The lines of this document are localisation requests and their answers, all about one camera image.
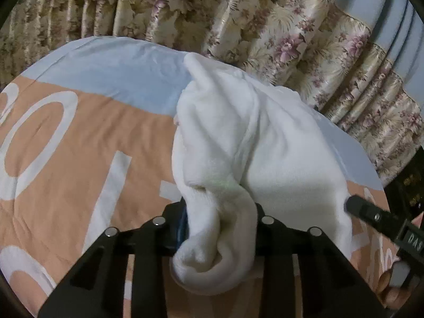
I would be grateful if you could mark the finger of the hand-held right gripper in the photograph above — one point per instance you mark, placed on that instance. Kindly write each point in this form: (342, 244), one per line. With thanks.
(367, 213)

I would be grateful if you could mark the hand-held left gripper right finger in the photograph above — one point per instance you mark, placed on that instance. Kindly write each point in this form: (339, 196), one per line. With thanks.
(265, 236)

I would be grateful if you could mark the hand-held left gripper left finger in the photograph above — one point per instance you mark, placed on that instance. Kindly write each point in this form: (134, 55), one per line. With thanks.
(181, 229)

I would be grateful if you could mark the white knit sweater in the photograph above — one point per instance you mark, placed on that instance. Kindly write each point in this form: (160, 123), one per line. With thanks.
(265, 145)

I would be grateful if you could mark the person's right hand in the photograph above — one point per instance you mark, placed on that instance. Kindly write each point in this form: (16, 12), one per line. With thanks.
(389, 293)

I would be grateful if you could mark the dark cabinet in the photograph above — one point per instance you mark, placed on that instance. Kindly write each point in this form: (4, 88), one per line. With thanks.
(410, 188)

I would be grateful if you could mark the orange and blue printed blanket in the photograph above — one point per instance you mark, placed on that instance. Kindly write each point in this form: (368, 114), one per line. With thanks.
(82, 145)

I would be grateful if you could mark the light blue curtain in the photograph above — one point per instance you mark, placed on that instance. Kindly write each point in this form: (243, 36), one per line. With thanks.
(374, 0)

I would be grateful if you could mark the floral curtain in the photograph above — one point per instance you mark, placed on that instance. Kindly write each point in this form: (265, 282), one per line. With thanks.
(265, 16)

